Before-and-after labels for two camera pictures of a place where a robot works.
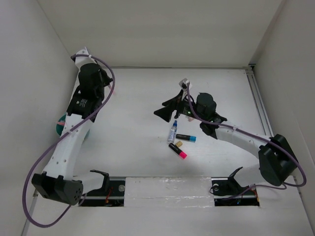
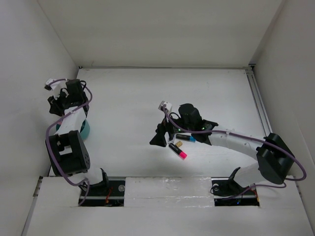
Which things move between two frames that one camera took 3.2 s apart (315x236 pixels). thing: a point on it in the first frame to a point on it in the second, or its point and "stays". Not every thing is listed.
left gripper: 107,79 to 55,107
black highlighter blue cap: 188,138 stays
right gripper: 166,112 to 159,139
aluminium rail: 252,76 stays
